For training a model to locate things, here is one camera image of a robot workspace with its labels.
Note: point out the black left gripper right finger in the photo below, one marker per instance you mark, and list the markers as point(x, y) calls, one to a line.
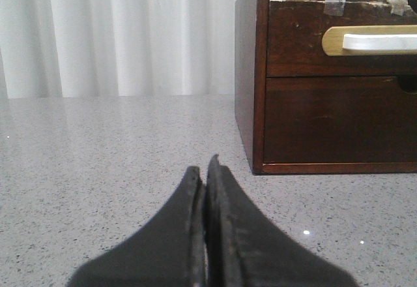
point(246, 249)

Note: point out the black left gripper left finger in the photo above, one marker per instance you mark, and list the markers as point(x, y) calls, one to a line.
point(168, 251)

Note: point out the white drawer handle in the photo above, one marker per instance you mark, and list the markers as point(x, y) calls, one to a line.
point(380, 43)

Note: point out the wooden drawer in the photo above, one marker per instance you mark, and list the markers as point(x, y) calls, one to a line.
point(296, 29)
point(340, 119)

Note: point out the dark wooden drawer cabinet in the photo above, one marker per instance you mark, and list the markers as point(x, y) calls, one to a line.
point(251, 39)

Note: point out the white curtain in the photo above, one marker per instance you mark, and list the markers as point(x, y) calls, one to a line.
point(79, 48)

